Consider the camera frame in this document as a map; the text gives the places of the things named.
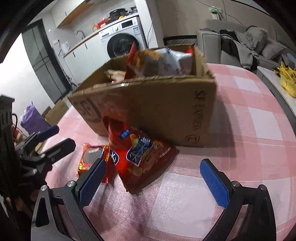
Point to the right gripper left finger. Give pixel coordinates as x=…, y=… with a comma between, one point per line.
x=58, y=213

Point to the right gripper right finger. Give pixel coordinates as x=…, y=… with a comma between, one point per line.
x=259, y=220

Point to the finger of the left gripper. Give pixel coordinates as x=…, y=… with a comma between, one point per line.
x=50, y=156
x=46, y=134

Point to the red gold small snack bag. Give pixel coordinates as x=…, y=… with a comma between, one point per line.
x=90, y=155

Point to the dark red chips bag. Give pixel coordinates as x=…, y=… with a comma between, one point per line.
x=138, y=158

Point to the clear pack of crackers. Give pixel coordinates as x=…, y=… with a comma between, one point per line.
x=115, y=76

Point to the white noodle snack bag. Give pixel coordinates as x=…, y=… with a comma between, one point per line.
x=159, y=62

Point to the purple plastic bag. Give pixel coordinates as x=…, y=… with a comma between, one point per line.
x=32, y=121

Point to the cardboard box on floor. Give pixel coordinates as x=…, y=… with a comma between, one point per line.
x=53, y=115

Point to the dark glass door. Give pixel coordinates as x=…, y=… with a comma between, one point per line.
x=44, y=61

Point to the pink checkered tablecloth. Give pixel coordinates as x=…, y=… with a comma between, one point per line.
x=251, y=141

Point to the white kitchen base cabinets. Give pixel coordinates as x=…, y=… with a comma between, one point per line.
x=86, y=58

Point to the white electric kettle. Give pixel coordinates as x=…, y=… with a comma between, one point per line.
x=65, y=47

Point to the white washing machine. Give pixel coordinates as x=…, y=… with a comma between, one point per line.
x=118, y=38

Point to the brown cardboard SF box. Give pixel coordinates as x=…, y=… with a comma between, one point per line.
x=176, y=109

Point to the black basket on washer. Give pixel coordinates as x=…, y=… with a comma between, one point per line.
x=116, y=14

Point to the grey white coffee table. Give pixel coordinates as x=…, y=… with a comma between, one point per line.
x=287, y=102

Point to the yellow plastic bag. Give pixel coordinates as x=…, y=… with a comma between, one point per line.
x=287, y=77

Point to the grey sofa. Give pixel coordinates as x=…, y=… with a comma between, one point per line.
x=247, y=47

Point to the black patterned radiator cover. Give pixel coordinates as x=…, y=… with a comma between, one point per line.
x=181, y=40

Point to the grey clothes pile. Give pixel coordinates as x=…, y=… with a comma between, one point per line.
x=235, y=53

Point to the grey sofa cushion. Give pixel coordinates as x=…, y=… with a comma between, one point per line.
x=255, y=38

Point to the wall power strip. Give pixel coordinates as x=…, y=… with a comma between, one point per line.
x=216, y=13

